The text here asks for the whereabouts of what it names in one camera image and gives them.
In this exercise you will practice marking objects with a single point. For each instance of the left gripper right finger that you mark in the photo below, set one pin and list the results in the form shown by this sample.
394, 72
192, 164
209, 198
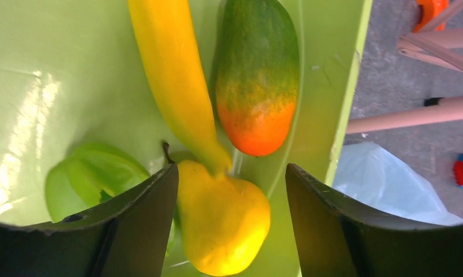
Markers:
337, 235

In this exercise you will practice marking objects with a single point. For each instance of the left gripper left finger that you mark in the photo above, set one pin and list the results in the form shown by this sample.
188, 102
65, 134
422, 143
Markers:
124, 236

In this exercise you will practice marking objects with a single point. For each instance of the green fake fruit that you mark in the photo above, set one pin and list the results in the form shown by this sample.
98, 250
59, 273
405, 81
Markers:
91, 174

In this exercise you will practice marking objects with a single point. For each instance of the light blue cartoon plastic bag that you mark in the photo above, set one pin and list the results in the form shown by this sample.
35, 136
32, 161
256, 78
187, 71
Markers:
373, 176

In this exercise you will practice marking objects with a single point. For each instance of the yellow fake lemon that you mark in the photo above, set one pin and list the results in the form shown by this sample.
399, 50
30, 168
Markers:
224, 220

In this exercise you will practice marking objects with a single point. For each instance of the green orange fake mango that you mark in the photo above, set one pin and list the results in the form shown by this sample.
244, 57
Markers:
258, 75

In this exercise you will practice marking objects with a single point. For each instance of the yellow fake banana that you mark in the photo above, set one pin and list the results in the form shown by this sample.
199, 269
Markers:
165, 37

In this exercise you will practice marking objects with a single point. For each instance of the green plastic basin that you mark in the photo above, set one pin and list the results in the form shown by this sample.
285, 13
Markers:
70, 73

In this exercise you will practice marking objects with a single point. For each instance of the pink tripod stand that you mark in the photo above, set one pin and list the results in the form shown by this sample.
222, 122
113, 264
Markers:
390, 82

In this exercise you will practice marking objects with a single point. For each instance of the orange curved toy piece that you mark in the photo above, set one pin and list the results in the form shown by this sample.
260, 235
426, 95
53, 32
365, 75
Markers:
429, 9

